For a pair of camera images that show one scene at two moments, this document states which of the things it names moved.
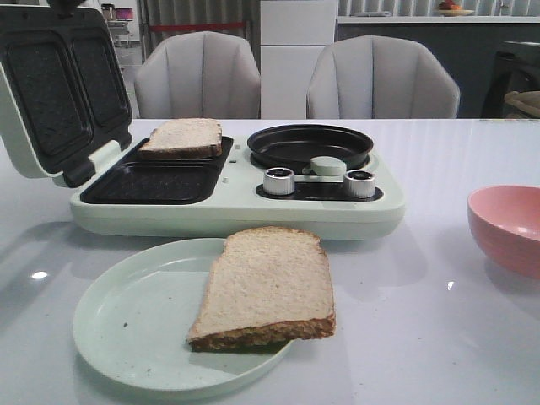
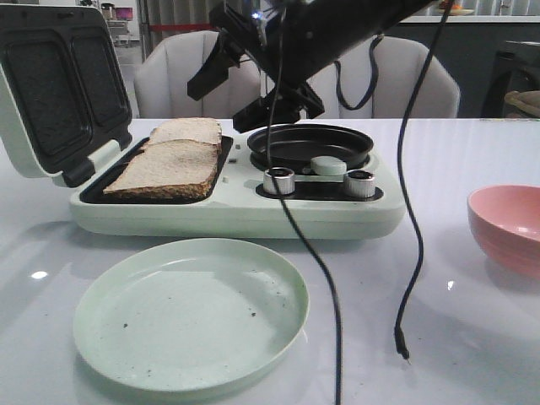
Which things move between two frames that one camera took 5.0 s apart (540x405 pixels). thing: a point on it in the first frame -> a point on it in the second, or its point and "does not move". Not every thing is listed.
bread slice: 271,285 -> 173,169
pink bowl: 505,220 does not move
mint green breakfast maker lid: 62,89 does not move
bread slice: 184,138 does not move
